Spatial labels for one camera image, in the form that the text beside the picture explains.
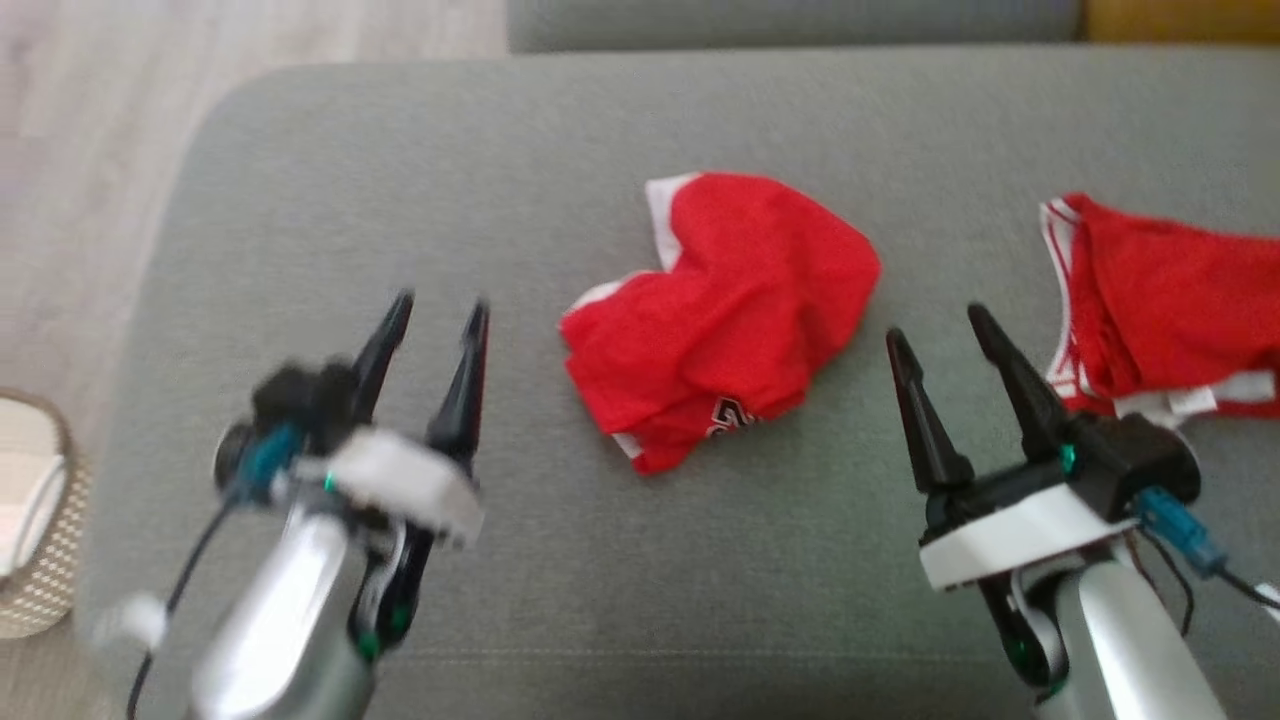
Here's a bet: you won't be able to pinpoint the beige laundry basket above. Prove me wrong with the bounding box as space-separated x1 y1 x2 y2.
0 390 93 641

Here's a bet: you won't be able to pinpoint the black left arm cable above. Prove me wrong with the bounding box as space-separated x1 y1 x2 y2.
125 425 303 720

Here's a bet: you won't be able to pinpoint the white left cable tag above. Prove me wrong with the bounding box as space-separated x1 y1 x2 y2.
95 595 167 652

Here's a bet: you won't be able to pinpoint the grey sofa seat cushion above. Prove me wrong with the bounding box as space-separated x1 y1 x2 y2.
80 42 1280 720

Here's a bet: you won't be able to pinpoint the red number 23 jersey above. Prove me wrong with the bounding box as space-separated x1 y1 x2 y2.
1040 193 1280 427

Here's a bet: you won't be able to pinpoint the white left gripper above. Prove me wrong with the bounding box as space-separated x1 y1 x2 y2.
300 290 492 547

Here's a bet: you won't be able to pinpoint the grey sofa back cushion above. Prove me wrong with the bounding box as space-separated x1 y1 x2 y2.
507 0 1087 54

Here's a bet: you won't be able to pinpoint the red basketball shorts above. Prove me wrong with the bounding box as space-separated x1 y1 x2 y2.
559 172 884 477

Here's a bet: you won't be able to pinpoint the yellow cushion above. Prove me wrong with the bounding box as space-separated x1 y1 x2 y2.
1085 0 1280 44

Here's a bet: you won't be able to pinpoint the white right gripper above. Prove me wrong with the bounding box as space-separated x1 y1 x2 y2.
885 303 1142 592

